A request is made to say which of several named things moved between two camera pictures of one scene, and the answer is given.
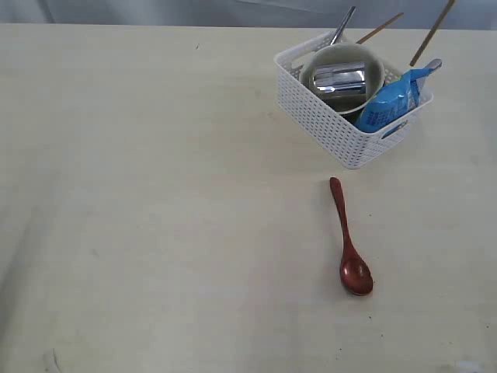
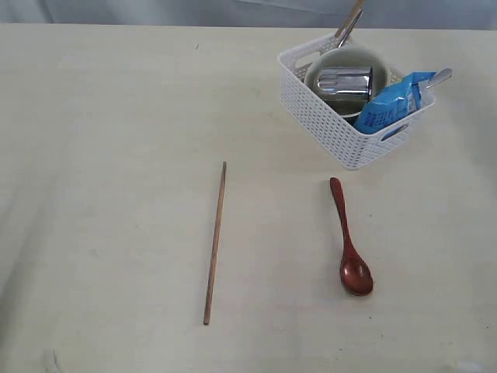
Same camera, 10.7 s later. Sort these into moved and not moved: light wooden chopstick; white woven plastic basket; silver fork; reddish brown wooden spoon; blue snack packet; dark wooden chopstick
Moved: dark wooden chopstick; silver fork; light wooden chopstick
Not moved: blue snack packet; reddish brown wooden spoon; white woven plastic basket
